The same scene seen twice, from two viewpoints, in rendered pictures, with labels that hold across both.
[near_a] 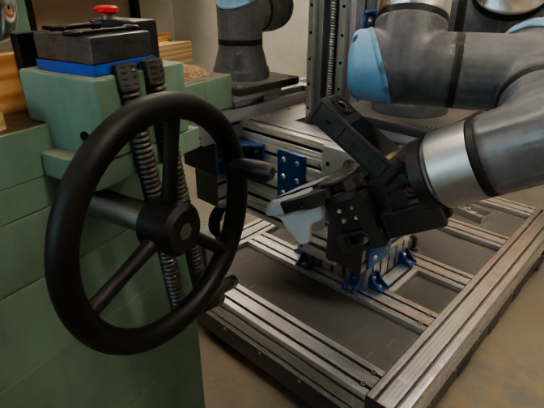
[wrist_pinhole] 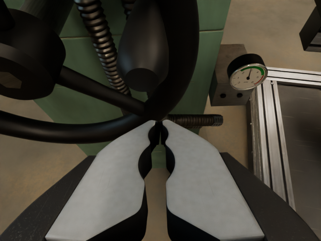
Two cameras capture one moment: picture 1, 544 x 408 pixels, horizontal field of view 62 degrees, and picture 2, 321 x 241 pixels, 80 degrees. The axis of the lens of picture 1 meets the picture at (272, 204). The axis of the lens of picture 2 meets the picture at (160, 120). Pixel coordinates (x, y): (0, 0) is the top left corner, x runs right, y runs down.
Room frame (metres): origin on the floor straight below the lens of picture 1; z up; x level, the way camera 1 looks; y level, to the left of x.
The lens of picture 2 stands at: (0.47, -0.06, 0.91)
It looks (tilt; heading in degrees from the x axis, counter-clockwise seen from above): 58 degrees down; 63
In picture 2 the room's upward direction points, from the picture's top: 5 degrees counter-clockwise
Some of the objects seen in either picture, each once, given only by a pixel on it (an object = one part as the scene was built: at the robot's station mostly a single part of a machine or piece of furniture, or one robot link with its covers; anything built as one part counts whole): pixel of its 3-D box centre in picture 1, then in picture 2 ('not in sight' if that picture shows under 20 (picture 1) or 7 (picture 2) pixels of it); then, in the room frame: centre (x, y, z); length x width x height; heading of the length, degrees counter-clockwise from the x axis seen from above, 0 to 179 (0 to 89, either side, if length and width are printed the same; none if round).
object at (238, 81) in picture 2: (223, 224); (243, 74); (0.73, 0.09, 0.65); 0.06 x 0.04 x 0.08; 149
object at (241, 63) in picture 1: (240, 57); not in sight; (1.25, 0.08, 0.87); 0.15 x 0.15 x 0.10
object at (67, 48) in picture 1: (104, 40); not in sight; (0.57, 0.20, 0.99); 0.13 x 0.11 x 0.06; 149
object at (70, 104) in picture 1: (109, 101); not in sight; (0.57, 0.21, 0.91); 0.15 x 0.14 x 0.09; 149
